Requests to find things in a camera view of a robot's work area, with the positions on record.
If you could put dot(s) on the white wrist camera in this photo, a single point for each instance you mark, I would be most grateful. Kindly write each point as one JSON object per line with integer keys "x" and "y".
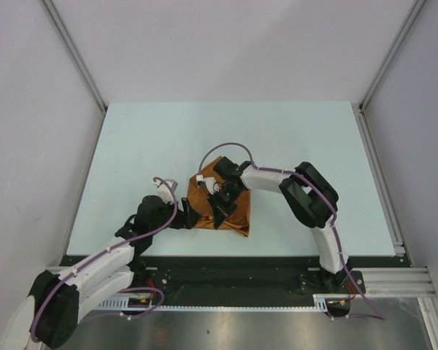
{"x": 206, "y": 182}
{"x": 165, "y": 189}

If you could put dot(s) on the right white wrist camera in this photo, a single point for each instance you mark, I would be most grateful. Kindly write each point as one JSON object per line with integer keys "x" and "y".
{"x": 206, "y": 182}

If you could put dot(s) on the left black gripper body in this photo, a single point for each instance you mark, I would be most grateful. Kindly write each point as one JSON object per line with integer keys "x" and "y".
{"x": 167, "y": 211}

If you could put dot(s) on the orange cloth napkin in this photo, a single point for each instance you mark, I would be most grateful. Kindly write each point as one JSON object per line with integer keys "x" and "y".
{"x": 238, "y": 221}

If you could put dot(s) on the aluminium frame rail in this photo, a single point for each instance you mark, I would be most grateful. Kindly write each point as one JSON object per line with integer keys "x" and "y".
{"x": 398, "y": 282}

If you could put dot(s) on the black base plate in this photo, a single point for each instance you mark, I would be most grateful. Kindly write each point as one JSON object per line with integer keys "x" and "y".
{"x": 235, "y": 282}

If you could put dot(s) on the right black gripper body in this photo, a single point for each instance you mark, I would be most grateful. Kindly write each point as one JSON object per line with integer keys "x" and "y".
{"x": 225, "y": 199}

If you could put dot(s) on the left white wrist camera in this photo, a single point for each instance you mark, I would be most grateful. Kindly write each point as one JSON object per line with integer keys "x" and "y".
{"x": 165, "y": 189}

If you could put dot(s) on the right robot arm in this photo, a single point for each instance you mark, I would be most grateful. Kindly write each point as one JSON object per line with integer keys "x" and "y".
{"x": 312, "y": 200}

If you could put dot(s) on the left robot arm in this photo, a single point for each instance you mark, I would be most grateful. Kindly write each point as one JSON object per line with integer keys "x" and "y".
{"x": 63, "y": 299}

